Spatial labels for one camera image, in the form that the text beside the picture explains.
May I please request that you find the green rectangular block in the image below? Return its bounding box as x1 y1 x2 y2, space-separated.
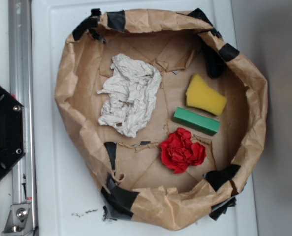
172 107 220 136

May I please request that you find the brown paper bag tray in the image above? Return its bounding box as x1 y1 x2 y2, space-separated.
55 9 268 230

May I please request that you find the aluminium extrusion rail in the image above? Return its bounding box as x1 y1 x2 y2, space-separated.
7 0 39 207

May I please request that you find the yellow sponge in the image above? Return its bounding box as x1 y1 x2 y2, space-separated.
186 73 227 116

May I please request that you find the metal corner bracket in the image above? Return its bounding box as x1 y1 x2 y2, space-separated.
2 203 37 236

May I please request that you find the crumpled red paper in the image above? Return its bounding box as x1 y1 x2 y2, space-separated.
160 127 207 174

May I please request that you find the white paper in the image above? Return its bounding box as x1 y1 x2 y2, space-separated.
97 54 162 138

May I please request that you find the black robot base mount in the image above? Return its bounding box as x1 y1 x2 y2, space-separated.
0 86 25 181

